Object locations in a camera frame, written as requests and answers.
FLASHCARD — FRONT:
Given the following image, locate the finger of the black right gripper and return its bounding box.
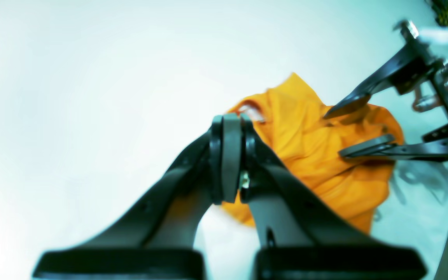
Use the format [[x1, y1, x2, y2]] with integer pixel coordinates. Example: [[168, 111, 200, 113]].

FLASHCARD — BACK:
[[324, 43, 442, 119], [338, 124, 448, 162]]

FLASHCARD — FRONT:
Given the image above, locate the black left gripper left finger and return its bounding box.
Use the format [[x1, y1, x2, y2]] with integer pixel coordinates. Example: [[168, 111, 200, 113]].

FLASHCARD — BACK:
[[33, 114, 242, 280]]

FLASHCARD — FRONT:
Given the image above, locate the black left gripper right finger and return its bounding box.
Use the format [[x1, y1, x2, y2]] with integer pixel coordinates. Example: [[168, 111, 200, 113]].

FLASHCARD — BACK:
[[240, 115, 427, 280]]

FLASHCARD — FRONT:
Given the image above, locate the orange T-shirt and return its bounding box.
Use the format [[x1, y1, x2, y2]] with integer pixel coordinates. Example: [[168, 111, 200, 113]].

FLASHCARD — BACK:
[[229, 73, 404, 234]]

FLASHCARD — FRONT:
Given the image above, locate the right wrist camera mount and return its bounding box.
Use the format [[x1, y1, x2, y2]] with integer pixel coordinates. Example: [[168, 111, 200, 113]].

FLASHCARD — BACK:
[[392, 19, 448, 47]]

